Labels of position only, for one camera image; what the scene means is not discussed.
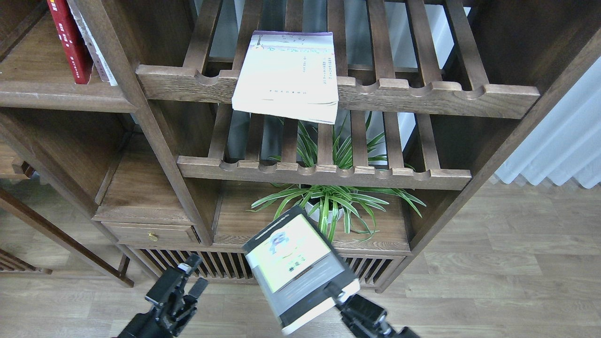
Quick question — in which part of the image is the red paperback book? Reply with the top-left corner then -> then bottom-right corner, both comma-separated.
47,0 -> 93,85

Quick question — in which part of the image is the white paperback book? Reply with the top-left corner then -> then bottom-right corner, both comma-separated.
231,31 -> 339,124

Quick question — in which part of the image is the brass drawer knob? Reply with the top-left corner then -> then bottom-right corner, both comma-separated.
148,231 -> 159,242

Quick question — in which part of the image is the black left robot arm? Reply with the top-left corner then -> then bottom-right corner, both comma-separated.
118,254 -> 208,338

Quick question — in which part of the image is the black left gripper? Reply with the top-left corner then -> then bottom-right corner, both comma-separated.
146,254 -> 209,336

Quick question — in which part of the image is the green and black book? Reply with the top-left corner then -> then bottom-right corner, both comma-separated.
243,206 -> 360,335

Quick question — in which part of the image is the white curtain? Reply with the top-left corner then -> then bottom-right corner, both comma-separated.
495,60 -> 601,189

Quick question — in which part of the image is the white upright book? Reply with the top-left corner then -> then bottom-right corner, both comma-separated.
67,0 -> 118,86

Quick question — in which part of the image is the white plant pot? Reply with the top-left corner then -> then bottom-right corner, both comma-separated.
305,197 -> 345,224

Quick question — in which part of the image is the green spider plant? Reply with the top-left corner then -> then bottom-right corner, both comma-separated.
246,115 -> 426,242

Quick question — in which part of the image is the dark wooden bookshelf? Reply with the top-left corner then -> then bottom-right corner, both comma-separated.
1,0 -> 600,292

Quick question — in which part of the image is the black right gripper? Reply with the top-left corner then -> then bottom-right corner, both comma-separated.
324,282 -> 419,338

